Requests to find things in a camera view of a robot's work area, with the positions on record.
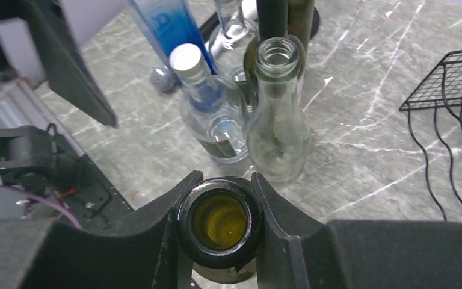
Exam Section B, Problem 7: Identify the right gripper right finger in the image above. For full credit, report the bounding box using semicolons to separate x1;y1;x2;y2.
251;173;462;288

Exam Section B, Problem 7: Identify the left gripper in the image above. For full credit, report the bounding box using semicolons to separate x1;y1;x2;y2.
0;1;118;128

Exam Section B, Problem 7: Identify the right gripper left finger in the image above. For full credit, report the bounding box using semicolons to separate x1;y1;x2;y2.
0;171;203;288

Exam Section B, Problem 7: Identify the dark green wine bottle front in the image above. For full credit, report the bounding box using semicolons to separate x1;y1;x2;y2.
176;176;264;284

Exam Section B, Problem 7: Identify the clear glass bottle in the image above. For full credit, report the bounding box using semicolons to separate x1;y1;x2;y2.
247;37;311;182

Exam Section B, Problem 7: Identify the clear round bottle front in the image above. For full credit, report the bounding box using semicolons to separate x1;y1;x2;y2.
168;43;253;165

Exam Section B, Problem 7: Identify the clear round bottle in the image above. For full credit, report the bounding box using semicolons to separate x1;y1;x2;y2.
208;1;259;82
168;43;253;165

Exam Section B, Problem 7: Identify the dark wine bottle black neck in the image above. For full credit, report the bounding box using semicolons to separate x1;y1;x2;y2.
243;0;306;109

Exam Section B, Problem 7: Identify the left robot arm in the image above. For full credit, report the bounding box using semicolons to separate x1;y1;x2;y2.
0;1;132;227

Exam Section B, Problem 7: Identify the blue square glass bottle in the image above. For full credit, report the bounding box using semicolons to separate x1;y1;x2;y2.
126;0;216;75

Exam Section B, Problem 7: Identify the clear round bottle rear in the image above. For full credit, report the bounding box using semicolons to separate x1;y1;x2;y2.
208;1;259;82

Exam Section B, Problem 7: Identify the dark wine bottle silver neck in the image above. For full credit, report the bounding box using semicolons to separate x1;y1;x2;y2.
288;0;315;51

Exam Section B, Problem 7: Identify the black wire wine rack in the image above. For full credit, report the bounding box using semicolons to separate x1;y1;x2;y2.
399;50;462;220

